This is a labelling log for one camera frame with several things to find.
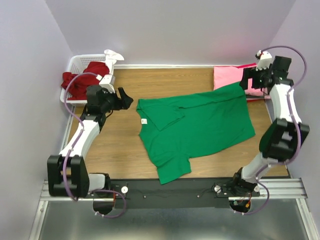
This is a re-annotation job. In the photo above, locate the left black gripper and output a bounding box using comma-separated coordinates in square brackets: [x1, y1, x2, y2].
[101, 87, 134, 113]

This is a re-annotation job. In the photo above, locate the green t shirt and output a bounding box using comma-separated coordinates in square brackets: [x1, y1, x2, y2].
[136, 83, 256, 185]

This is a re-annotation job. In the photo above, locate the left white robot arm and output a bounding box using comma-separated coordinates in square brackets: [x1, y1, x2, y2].
[47, 85, 134, 200]

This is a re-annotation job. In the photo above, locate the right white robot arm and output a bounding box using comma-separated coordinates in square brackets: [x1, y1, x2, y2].
[229, 51, 310, 196]

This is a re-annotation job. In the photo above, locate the folded shirts stack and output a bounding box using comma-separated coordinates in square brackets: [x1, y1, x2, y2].
[236, 63, 270, 101]

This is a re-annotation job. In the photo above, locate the pink folded t shirt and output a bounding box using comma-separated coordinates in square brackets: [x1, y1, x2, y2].
[213, 65, 252, 90]

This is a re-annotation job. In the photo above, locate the white t shirt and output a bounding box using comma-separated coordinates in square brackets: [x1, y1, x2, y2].
[104, 49, 125, 75]

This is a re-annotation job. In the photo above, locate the dark red t shirt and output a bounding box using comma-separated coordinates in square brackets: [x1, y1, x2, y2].
[61, 61, 110, 101]

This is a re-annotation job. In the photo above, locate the white plastic laundry basket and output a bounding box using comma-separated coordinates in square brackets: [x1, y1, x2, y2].
[66, 54, 106, 107]

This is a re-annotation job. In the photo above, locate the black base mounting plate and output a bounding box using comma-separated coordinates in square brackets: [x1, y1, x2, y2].
[82, 176, 261, 210]

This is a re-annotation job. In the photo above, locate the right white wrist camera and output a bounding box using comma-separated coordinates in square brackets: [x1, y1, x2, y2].
[255, 50, 273, 71]

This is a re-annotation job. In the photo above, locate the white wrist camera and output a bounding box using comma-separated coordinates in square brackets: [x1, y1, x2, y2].
[255, 50, 273, 71]
[96, 74, 116, 94]

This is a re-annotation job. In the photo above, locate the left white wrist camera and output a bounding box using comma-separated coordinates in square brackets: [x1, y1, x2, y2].
[96, 74, 116, 94]

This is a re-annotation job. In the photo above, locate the aluminium frame rail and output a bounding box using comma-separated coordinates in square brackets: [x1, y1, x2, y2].
[28, 107, 313, 240]

